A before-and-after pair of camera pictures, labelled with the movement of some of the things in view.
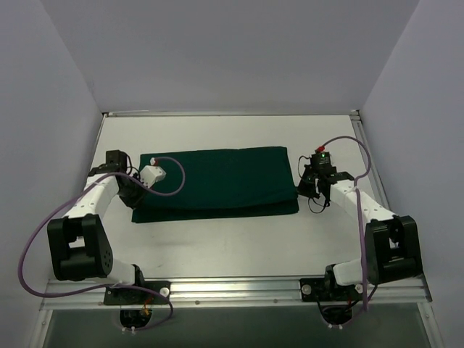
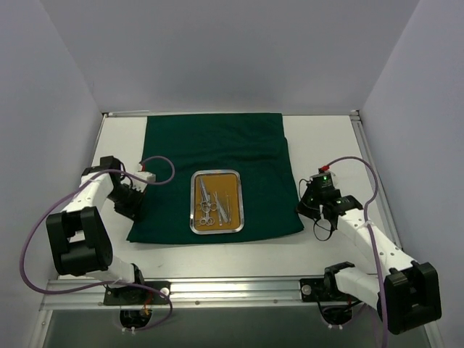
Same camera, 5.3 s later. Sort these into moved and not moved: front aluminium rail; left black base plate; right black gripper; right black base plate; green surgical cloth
Moved: green surgical cloth; right black gripper
Not moved: left black base plate; right black base plate; front aluminium rail
